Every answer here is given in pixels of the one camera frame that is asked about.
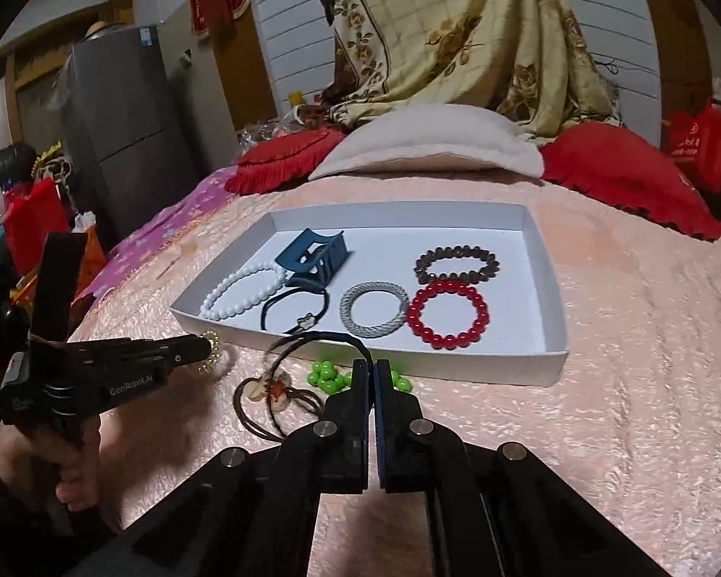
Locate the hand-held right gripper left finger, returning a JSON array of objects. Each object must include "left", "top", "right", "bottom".
[{"left": 90, "top": 359, "right": 373, "bottom": 577}]

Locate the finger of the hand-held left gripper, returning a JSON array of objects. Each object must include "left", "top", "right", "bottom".
[{"left": 117, "top": 337, "right": 214, "bottom": 369}]

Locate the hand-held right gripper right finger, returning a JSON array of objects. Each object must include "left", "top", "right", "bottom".
[{"left": 373, "top": 359, "right": 668, "bottom": 577}]

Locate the clear spiral hair tie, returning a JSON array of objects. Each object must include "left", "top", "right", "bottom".
[{"left": 195, "top": 329, "right": 224, "bottom": 374}]

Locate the white bead bracelet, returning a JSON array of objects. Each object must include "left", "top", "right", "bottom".
[{"left": 199, "top": 261, "right": 288, "bottom": 322}]

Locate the brown cord necklace with pendant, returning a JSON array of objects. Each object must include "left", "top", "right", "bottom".
[{"left": 233, "top": 330, "right": 376, "bottom": 439}]

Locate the red bead bracelet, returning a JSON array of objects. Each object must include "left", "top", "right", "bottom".
[{"left": 405, "top": 279, "right": 490, "bottom": 351}]

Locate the grey woven hair tie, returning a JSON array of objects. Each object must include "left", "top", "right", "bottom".
[{"left": 339, "top": 280, "right": 410, "bottom": 338}]

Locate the black hair tie with charm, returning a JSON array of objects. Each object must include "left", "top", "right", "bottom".
[{"left": 260, "top": 285, "right": 330, "bottom": 336}]

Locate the brown bead bracelet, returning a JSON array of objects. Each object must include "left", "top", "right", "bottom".
[{"left": 413, "top": 246, "right": 499, "bottom": 286}]

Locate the blue hair claw clip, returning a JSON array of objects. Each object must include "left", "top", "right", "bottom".
[{"left": 273, "top": 228, "right": 352, "bottom": 289}]

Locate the white cardboard box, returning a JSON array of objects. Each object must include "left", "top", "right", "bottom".
[{"left": 169, "top": 201, "right": 571, "bottom": 389}]

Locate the person's left hand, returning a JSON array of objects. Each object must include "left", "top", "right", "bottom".
[{"left": 0, "top": 412, "right": 104, "bottom": 513}]

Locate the orange bag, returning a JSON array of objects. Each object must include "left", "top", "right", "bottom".
[{"left": 72, "top": 210, "right": 109, "bottom": 295}]

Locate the purple floral sheet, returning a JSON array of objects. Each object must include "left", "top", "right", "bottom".
[{"left": 75, "top": 171, "right": 235, "bottom": 314}]

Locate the red gift bag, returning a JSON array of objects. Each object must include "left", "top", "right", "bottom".
[{"left": 3, "top": 177, "right": 73, "bottom": 277}]

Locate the red fringed pillow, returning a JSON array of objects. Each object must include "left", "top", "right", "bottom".
[{"left": 224, "top": 126, "right": 346, "bottom": 196}]

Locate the grey refrigerator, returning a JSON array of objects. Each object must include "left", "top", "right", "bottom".
[{"left": 60, "top": 24, "right": 202, "bottom": 247}]

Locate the clear plastic bag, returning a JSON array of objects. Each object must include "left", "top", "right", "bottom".
[{"left": 237, "top": 120, "right": 295, "bottom": 151}]

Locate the pink textured bedspread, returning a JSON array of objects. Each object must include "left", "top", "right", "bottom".
[{"left": 66, "top": 162, "right": 721, "bottom": 577}]

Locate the beige pillow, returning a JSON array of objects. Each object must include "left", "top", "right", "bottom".
[{"left": 308, "top": 102, "right": 545, "bottom": 182}]

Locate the red ruffled pillow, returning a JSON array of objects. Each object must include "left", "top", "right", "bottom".
[{"left": 537, "top": 121, "right": 721, "bottom": 241}]

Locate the floral beige quilt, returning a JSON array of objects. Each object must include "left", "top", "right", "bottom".
[{"left": 318, "top": 0, "right": 622, "bottom": 148}]

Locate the red shopping bag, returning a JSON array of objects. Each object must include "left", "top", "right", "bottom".
[{"left": 667, "top": 102, "right": 721, "bottom": 193}]

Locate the green bead string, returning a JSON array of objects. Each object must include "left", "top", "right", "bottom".
[{"left": 306, "top": 359, "right": 412, "bottom": 394}]

